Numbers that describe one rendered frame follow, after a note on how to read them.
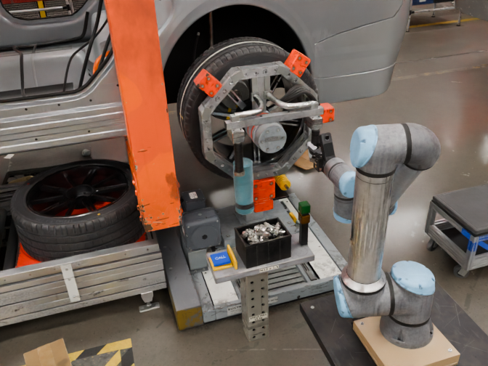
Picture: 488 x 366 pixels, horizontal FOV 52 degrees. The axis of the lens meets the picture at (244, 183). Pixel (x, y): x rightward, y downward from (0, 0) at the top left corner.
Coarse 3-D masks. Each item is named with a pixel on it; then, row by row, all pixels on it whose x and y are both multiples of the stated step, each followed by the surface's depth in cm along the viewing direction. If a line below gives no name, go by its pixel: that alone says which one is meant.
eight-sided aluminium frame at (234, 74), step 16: (256, 64) 215; (272, 64) 215; (224, 80) 212; (288, 80) 216; (208, 96) 214; (224, 96) 211; (304, 96) 229; (208, 112) 212; (208, 128) 216; (304, 128) 236; (208, 144) 220; (304, 144) 235; (208, 160) 224; (224, 160) 231; (288, 160) 237; (256, 176) 236
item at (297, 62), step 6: (294, 54) 215; (300, 54) 212; (288, 60) 217; (294, 60) 213; (300, 60) 214; (306, 60) 215; (288, 66) 215; (294, 66) 214; (300, 66) 215; (306, 66) 216; (294, 72) 215; (300, 72) 216
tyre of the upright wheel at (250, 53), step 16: (240, 48) 216; (256, 48) 215; (272, 48) 220; (192, 64) 230; (208, 64) 217; (224, 64) 213; (240, 64) 215; (192, 80) 221; (304, 80) 228; (192, 96) 216; (192, 112) 219; (192, 128) 223; (192, 144) 227; (224, 176) 241
